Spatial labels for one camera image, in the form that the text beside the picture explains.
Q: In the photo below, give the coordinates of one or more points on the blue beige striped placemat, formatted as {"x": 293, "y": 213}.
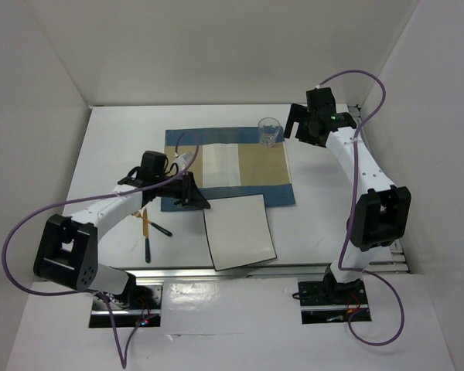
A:
{"x": 231, "y": 162}

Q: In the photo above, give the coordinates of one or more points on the aluminium front rail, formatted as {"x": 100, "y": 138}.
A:
{"x": 203, "y": 273}

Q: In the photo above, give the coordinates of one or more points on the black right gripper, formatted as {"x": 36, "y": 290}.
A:
{"x": 296, "y": 114}

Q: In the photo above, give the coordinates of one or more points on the gold knife green handle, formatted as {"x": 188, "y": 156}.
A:
{"x": 145, "y": 226}

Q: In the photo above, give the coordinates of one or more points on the clear plastic cup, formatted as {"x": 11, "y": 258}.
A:
{"x": 268, "y": 130}

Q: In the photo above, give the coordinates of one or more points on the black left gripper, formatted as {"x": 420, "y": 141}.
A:
{"x": 189, "y": 195}

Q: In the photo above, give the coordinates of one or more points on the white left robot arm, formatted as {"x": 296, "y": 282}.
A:
{"x": 68, "y": 249}

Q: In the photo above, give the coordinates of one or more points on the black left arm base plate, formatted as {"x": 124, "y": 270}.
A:
{"x": 144, "y": 310}

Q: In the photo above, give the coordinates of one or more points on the white square plate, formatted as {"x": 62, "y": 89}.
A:
{"x": 238, "y": 232}

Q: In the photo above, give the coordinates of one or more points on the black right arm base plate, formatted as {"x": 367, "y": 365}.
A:
{"x": 318, "y": 305}

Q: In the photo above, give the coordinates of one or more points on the gold fork green handle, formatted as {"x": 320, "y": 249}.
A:
{"x": 161, "y": 229}

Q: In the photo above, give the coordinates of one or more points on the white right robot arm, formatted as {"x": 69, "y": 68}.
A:
{"x": 379, "y": 208}

